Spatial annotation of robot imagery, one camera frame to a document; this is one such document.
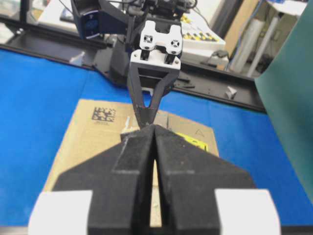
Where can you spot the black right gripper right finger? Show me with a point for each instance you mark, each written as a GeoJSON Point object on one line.
{"type": "Point", "coordinates": [188, 177]}

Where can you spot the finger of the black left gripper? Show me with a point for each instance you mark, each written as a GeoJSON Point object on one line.
{"type": "Point", "coordinates": [134, 86]}
{"type": "Point", "coordinates": [163, 87]}

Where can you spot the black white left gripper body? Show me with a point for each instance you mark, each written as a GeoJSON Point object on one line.
{"type": "Point", "coordinates": [160, 47]}

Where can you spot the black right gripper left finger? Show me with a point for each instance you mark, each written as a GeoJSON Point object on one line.
{"type": "Point", "coordinates": [121, 181]}

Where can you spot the brown cardboard box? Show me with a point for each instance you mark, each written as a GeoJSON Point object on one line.
{"type": "Point", "coordinates": [96, 126]}

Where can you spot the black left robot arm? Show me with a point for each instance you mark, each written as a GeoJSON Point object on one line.
{"type": "Point", "coordinates": [139, 11]}

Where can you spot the white control box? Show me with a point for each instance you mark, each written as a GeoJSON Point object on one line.
{"type": "Point", "coordinates": [200, 44]}

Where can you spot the blue table cloth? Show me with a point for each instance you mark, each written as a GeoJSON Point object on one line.
{"type": "Point", "coordinates": [38, 98]}

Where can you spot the black table frame rail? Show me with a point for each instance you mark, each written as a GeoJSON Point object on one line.
{"type": "Point", "coordinates": [197, 80]}

